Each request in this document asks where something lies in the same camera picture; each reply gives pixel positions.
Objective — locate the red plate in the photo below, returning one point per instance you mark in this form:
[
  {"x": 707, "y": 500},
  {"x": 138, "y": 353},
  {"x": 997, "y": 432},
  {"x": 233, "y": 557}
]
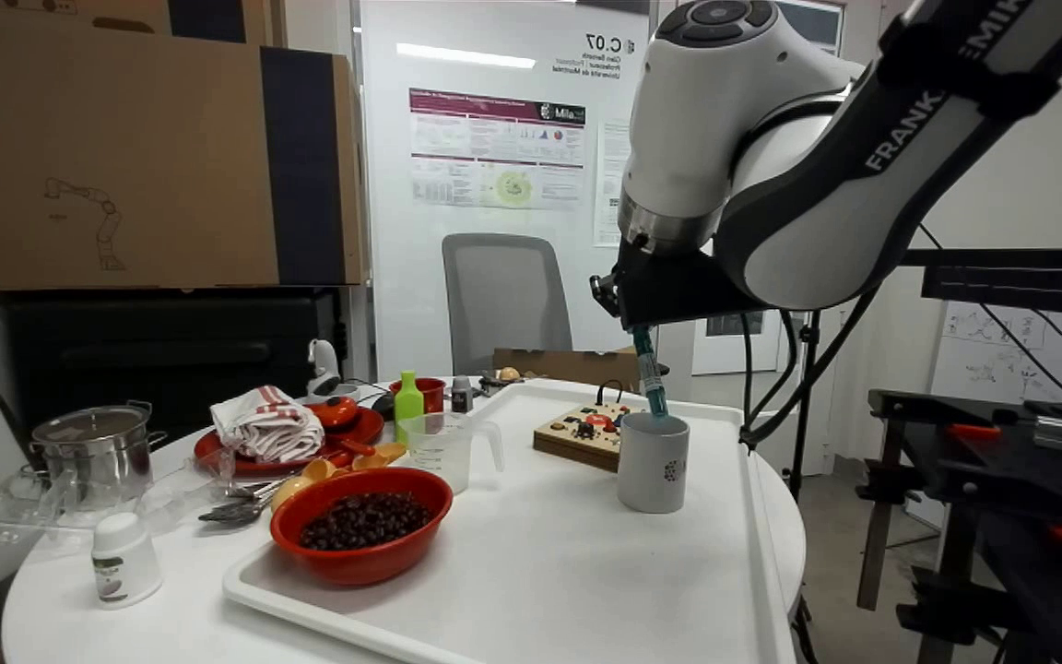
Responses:
[{"x": 347, "y": 428}]

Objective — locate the wooden busy board toy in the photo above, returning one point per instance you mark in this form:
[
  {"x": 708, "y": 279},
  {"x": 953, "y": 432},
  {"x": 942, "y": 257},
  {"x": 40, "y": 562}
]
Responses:
[{"x": 589, "y": 432}]

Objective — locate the red bowl with beans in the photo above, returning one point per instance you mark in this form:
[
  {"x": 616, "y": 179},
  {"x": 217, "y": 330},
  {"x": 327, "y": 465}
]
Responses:
[{"x": 363, "y": 530}]

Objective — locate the clear plastic measuring cup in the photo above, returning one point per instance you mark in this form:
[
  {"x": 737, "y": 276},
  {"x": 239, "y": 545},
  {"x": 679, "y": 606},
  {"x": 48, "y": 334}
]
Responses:
[{"x": 443, "y": 444}]

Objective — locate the metal utensils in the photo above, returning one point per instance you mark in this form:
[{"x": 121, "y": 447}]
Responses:
[{"x": 240, "y": 507}]

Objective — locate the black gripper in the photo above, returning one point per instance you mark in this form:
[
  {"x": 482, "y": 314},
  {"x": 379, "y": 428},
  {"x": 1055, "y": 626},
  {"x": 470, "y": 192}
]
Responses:
[{"x": 646, "y": 289}]

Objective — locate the green marker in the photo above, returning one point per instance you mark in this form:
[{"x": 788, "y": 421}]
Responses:
[{"x": 649, "y": 370}]

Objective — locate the white desk gadget with cable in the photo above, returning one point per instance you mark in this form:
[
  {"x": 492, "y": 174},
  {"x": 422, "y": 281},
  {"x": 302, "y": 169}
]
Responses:
[{"x": 322, "y": 368}]

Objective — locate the grey office chair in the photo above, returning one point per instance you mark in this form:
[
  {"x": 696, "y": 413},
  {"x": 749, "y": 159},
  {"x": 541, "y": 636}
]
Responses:
[{"x": 503, "y": 292}]

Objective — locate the black cabinet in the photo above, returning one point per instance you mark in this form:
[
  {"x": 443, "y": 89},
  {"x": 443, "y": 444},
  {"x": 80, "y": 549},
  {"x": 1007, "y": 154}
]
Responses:
[{"x": 182, "y": 353}]

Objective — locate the white red patterned cloth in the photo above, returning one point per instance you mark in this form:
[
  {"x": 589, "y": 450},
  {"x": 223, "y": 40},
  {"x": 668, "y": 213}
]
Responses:
[{"x": 266, "y": 425}]

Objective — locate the wall poster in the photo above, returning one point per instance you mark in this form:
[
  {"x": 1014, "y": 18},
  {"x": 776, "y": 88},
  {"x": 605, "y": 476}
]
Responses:
[{"x": 496, "y": 154}]

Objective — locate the white plastic tray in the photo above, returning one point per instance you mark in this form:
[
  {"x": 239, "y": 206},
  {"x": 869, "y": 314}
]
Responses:
[{"x": 544, "y": 565}]

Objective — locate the red cup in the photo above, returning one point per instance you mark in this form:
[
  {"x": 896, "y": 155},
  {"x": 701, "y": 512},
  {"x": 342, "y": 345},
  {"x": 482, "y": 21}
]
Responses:
[{"x": 432, "y": 391}]

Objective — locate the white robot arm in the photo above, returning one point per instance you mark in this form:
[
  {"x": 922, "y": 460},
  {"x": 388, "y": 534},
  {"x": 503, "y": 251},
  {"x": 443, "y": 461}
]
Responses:
[{"x": 776, "y": 174}]

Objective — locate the white pill bottle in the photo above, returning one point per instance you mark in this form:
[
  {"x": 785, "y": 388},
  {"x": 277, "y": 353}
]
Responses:
[{"x": 123, "y": 557}]

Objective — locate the large cardboard box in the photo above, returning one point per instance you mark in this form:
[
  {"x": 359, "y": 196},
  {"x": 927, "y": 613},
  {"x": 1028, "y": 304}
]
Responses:
[{"x": 136, "y": 159}]

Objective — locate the white mug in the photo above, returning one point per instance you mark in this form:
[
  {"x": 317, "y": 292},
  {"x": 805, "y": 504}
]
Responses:
[{"x": 649, "y": 461}]

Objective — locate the steel pot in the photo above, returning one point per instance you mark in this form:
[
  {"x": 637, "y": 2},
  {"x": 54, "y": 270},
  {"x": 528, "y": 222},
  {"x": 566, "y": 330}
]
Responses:
[{"x": 99, "y": 455}]

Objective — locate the small green bottle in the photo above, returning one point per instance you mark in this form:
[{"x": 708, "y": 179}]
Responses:
[{"x": 408, "y": 407}]

